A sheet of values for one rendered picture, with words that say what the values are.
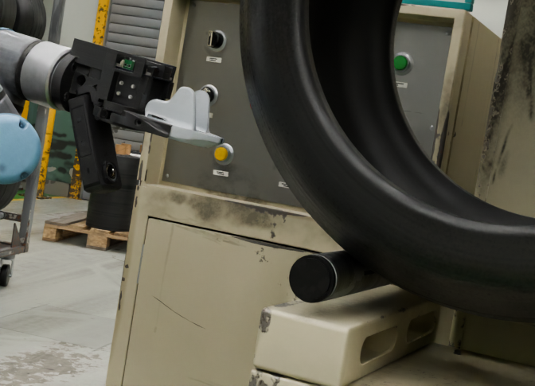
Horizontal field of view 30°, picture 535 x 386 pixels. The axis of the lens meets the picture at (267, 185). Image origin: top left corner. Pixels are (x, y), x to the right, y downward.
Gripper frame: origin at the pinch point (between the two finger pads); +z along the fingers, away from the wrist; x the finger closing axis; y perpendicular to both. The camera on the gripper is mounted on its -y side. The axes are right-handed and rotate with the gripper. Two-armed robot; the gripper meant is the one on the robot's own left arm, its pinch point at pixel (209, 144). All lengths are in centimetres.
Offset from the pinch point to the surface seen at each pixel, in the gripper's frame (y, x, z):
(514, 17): 24.0, 23.9, 23.1
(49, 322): -125, 284, -198
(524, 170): 6.5, 24.0, 29.6
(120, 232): -124, 519, -311
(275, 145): 2.7, -9.9, 11.9
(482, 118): 13, 82, 10
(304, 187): -0.3, -10.3, 16.0
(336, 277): -7.1, -11.9, 22.1
